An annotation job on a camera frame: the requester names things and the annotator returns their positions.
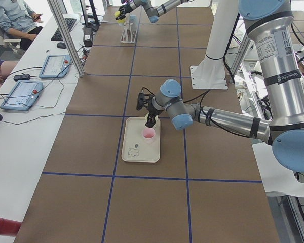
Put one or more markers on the aluminium frame post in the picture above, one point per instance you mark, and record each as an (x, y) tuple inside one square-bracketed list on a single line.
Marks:
[(59, 18)]

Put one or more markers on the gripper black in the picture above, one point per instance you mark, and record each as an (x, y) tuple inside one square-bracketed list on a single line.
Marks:
[(152, 110), (124, 8)]

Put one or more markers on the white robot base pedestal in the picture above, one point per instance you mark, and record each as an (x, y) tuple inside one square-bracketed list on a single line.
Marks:
[(210, 73)]

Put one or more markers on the black monitor stand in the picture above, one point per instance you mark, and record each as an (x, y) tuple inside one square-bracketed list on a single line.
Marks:
[(90, 20)]

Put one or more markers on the grey cup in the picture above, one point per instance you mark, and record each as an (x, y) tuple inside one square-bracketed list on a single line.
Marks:
[(132, 28)]

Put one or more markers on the far blue teach pendant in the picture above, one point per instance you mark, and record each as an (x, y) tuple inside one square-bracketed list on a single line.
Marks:
[(55, 66)]

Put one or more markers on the black handheld device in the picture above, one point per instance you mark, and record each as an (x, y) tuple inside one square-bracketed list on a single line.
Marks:
[(21, 77)]

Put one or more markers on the near blue teach pendant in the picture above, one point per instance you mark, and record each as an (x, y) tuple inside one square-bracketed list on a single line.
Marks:
[(22, 96)]

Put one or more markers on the light blue cup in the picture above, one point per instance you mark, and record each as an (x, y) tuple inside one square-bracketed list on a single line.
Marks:
[(132, 19)]

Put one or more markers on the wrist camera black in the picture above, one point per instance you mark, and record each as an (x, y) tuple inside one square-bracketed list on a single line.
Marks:
[(143, 100)]

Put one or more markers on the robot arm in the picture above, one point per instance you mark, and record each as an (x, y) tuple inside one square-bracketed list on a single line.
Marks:
[(153, 13), (278, 120)]

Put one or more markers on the grey labelled box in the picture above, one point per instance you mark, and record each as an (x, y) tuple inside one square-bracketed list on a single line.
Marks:
[(87, 37)]

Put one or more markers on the person in blue shirt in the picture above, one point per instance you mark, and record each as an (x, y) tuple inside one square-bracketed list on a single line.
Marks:
[(19, 20)]

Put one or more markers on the yellow cup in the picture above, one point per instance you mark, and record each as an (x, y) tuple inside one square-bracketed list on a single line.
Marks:
[(120, 17)]

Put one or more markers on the red cylinder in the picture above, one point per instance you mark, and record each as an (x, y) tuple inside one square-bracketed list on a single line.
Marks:
[(9, 227)]

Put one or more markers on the black computer mouse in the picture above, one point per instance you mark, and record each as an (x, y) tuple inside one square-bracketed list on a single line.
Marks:
[(61, 45)]

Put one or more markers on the white wire cup rack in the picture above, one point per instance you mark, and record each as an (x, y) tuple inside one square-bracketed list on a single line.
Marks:
[(126, 37)]

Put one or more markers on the pale green cup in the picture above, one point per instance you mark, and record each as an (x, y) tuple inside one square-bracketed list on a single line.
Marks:
[(151, 120)]

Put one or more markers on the blue teach pendant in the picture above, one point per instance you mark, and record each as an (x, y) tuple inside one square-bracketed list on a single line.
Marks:
[(55, 66), (22, 96)]

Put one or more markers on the pink cup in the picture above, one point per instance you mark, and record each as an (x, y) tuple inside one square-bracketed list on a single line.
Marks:
[(148, 135)]

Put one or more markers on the cream serving tray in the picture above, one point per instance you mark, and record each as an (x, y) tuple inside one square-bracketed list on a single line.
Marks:
[(137, 147)]

